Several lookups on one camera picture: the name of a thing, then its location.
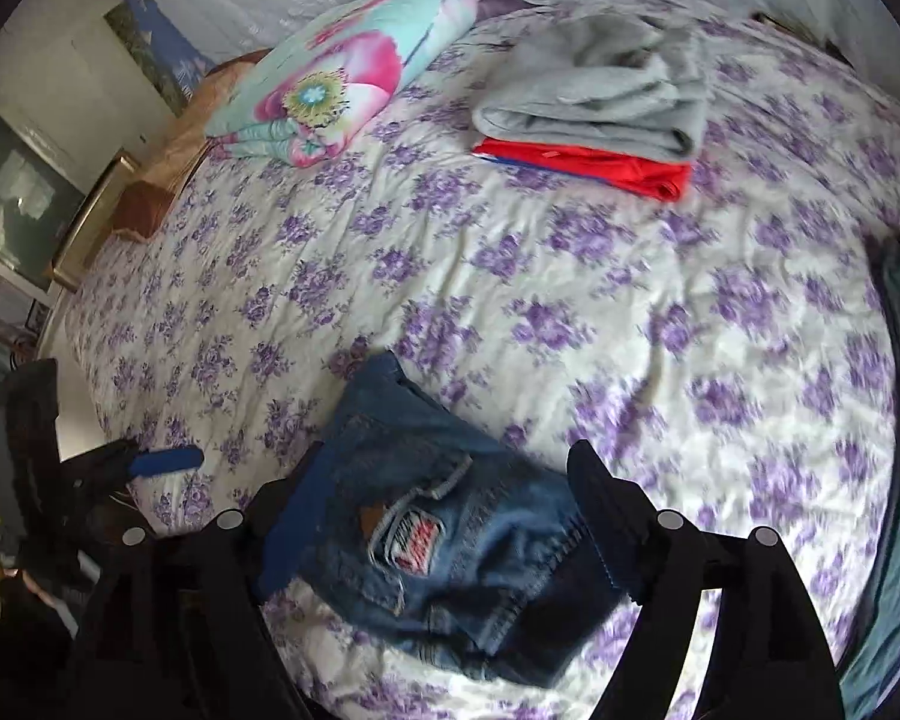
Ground dark glass panel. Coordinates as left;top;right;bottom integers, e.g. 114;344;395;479
0;101;87;290

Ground folded grey garment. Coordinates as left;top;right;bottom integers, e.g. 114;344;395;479
471;11;713;164

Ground folded floral quilt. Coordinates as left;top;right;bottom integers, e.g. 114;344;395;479
205;0;481;168

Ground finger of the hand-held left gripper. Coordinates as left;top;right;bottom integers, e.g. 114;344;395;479
60;439;205;497

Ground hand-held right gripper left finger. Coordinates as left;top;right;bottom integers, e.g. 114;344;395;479
64;446;338;720

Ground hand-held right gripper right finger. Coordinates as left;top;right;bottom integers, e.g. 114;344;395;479
566;439;848;720

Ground blue denim jeans pants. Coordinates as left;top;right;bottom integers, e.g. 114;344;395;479
266;351;631;689

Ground blue wall poster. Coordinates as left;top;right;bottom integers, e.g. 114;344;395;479
109;0;215;83

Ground purple floral bedsheet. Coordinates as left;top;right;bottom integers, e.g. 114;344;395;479
34;0;900;720

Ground gold picture frame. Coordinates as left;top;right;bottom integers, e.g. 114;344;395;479
49;150;147;293

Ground folded red garment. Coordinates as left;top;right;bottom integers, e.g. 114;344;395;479
471;136;692;203

